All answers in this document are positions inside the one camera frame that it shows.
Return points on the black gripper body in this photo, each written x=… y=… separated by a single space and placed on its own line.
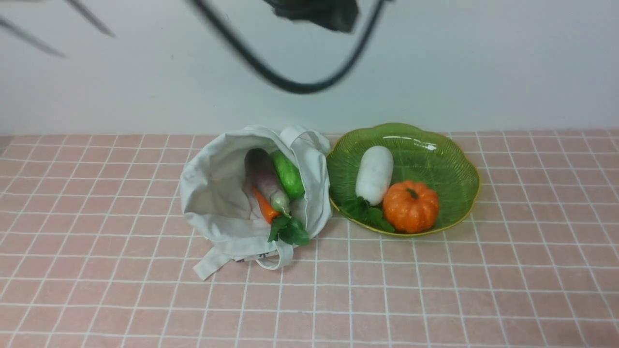
x=335 y=15

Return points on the white toy radish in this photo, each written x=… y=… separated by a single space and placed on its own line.
x=372 y=182

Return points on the white cloth bag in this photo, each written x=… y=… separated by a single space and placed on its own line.
x=218 y=202

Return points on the green glass leaf plate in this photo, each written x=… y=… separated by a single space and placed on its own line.
x=419 y=155

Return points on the green toy cucumber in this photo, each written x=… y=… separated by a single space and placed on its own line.
x=289 y=176

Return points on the purple toy eggplant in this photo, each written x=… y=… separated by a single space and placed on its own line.
x=262 y=174

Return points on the orange toy pumpkin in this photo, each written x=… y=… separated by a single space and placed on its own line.
x=411 y=207

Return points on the orange toy carrot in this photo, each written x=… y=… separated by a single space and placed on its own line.
x=283 y=228

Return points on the pink checkered tablecloth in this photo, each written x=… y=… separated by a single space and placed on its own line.
x=96 y=254

